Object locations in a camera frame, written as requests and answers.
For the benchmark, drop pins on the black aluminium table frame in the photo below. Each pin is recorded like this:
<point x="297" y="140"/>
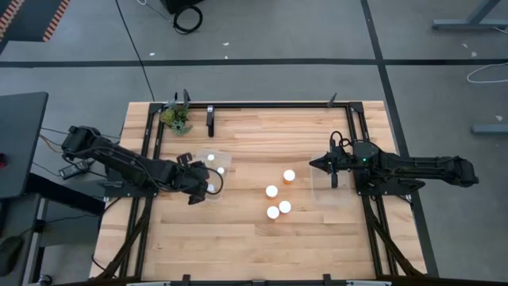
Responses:
<point x="278" y="105"/>

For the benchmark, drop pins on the small potted succulent plant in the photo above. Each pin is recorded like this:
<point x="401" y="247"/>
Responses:
<point x="176" y="117"/>

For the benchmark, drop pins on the dark grey desk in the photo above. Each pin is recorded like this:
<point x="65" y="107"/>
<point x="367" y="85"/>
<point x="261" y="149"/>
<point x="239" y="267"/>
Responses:
<point x="21" y="143"/>

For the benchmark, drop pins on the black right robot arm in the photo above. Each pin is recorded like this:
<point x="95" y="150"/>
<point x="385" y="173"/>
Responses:
<point x="416" y="165"/>

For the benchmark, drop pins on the white ball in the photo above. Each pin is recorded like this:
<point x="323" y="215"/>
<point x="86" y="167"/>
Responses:
<point x="284" y="206"/>
<point x="273" y="212"/>
<point x="210" y="157"/>

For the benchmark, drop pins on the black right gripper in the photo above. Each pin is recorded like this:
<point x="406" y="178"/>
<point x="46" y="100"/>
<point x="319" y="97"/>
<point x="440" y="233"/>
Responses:
<point x="345" y="161"/>

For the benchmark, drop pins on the black table clamp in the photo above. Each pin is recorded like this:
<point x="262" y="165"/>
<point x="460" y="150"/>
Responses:
<point x="185" y="279"/>
<point x="326" y="279"/>

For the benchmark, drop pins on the grey desk leg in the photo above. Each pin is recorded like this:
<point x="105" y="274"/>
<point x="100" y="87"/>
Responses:
<point x="490" y="129"/>
<point x="468" y="24"/>

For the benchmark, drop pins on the black power adapter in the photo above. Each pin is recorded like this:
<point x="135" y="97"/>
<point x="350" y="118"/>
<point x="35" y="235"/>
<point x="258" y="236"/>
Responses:
<point x="73" y="169"/>

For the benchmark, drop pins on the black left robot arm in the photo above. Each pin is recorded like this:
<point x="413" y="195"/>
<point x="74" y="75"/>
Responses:
<point x="119" y="159"/>

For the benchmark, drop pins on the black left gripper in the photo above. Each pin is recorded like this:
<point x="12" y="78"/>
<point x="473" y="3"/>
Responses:
<point x="194" y="176"/>

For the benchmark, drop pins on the black spring clamp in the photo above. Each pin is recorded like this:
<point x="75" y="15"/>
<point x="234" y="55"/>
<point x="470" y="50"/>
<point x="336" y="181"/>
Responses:
<point x="210" y="123"/>

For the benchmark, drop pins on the silver metal bar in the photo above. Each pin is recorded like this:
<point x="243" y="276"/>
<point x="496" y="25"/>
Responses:
<point x="148" y="283"/>
<point x="369" y="283"/>

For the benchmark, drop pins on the black box on floor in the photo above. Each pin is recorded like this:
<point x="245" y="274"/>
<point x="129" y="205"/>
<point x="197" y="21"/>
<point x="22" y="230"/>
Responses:
<point x="178" y="5"/>

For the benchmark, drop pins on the black mat with orange stripes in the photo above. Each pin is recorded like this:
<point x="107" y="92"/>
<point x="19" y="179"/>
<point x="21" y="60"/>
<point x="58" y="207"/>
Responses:
<point x="31" y="20"/>

